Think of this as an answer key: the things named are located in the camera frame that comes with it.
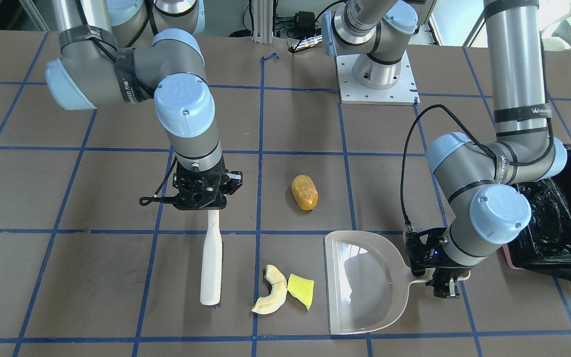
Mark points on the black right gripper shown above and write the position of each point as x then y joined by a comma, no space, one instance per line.
234,182

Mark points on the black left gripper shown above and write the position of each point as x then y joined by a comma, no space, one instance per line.
444,268

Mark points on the white plastic dustpan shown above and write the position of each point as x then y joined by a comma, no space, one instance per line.
368,282

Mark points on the white hand brush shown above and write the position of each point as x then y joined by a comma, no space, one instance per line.
212,262

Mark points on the yellow sponge piece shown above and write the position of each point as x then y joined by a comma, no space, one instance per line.
302,289

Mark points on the pale curved peel piece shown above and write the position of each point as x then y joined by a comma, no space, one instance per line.
278,292

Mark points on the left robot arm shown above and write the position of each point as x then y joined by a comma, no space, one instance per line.
476,178

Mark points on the pink bin with black bag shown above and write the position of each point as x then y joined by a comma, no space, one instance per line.
544,246

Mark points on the orange potato toy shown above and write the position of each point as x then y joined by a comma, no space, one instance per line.
305,192

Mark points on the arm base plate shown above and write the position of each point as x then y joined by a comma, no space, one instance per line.
363,81

